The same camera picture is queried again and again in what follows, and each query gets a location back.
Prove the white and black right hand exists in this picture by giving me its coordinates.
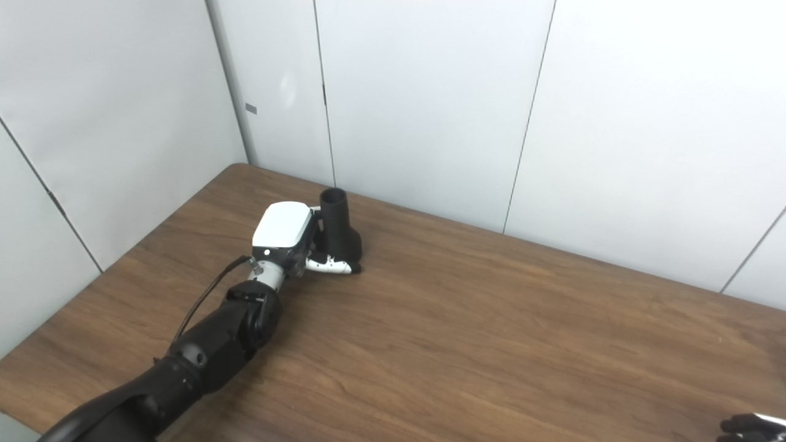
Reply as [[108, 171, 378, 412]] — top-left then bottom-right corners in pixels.
[[717, 413, 786, 442]]

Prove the white and black left hand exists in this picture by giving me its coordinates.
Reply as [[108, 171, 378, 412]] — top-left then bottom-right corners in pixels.
[[251, 201, 362, 278]]

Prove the black funnel-shaped nozzle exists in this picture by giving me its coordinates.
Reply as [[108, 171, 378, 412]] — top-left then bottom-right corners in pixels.
[[319, 188, 363, 266]]

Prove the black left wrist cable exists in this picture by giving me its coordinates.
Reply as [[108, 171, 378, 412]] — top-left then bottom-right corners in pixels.
[[171, 254, 254, 344]]

